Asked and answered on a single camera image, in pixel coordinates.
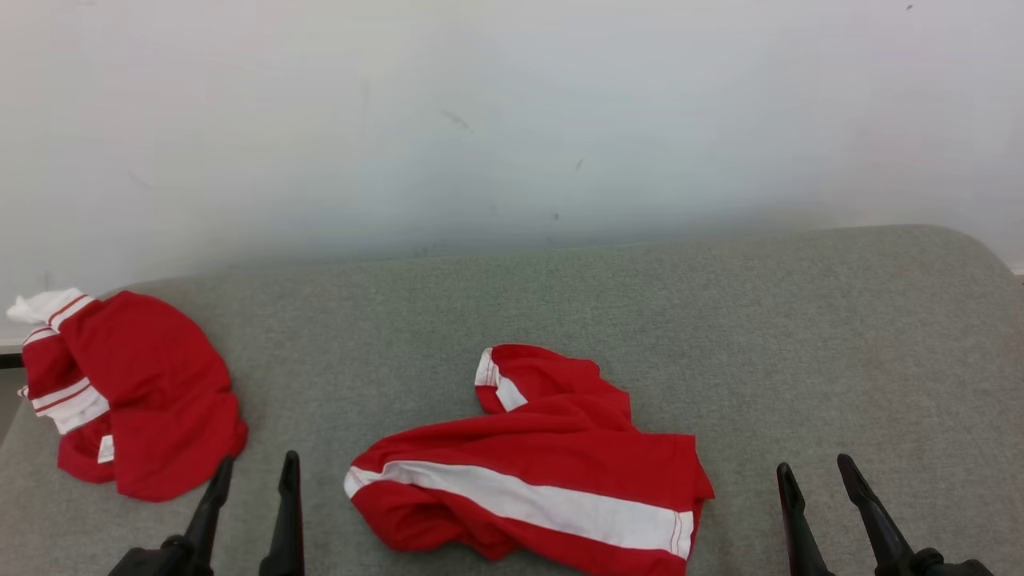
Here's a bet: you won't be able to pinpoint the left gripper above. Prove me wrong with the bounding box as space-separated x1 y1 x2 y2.
108 450 305 576

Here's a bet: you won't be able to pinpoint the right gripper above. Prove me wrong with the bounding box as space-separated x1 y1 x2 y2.
776 454 997 576

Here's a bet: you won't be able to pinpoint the red jersey with white sleeves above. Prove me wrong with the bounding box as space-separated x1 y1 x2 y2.
6 288 249 503

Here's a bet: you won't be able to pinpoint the red shorts with white stripe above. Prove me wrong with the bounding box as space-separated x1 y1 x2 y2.
344 344 715 576

